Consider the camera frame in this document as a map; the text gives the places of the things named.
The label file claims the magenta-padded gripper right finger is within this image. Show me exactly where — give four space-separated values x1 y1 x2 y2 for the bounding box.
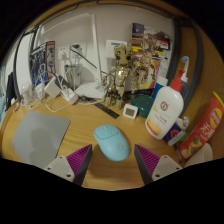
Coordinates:
133 143 183 186

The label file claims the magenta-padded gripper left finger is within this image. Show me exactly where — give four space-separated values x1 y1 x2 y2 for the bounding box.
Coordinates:
43 143 93 187

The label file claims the light blue computer mouse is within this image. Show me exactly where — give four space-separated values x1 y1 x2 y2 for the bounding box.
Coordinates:
93 124 131 162

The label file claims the grey mouse pad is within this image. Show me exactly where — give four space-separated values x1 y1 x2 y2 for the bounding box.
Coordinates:
11 110 72 170

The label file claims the small blue white box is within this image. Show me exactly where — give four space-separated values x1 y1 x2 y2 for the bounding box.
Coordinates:
163 116 189 147

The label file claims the red yellow snack tube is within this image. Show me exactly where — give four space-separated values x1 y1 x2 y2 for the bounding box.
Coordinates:
178 91 224 160

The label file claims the white red-pump lotion bottle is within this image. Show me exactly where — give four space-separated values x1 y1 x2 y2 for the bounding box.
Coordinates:
144 68 186 141

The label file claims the dark green round container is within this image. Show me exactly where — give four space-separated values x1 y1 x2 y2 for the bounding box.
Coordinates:
130 93 156 118

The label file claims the small white square clock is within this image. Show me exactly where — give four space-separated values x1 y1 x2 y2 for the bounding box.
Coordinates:
122 103 139 120

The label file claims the white power strip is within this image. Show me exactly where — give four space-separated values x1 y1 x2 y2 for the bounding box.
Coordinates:
60 84 80 103

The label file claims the black ruler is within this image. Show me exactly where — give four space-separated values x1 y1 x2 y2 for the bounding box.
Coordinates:
94 102 120 120

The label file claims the small white charger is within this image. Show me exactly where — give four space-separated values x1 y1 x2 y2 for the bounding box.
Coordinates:
34 82 46 99

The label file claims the large white power adapter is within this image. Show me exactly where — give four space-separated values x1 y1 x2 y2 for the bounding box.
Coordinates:
44 74 63 98

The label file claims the blue white-capped bottle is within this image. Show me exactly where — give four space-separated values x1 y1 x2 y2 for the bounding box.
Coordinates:
153 75 169 99

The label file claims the clear plastic cup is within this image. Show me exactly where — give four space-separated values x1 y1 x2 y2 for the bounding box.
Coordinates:
20 81 34 103

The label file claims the black hanging bag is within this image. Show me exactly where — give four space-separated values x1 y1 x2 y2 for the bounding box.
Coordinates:
5 71 18 111

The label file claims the steel cup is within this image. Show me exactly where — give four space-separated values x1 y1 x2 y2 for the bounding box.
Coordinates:
64 64 83 89

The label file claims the brown brick-built tree figure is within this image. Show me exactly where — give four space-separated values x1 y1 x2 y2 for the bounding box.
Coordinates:
101 43 134 110

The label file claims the blue robot model kit box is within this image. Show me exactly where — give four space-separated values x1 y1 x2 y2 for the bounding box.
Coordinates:
29 40 57 88

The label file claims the colourful printed figure box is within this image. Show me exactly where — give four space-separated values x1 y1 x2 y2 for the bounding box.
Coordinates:
130 22 174 90

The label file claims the white cable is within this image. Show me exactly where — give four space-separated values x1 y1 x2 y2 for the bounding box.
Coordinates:
19 63 73 113

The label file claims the black cable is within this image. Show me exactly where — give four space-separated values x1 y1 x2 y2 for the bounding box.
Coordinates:
70 44 108 76

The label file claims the white wall socket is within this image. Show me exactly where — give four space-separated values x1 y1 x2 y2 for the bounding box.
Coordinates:
57 44 71 62
69 41 88 58

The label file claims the white wall-mounted box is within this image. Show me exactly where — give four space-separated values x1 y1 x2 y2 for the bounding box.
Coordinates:
105 39 128 59

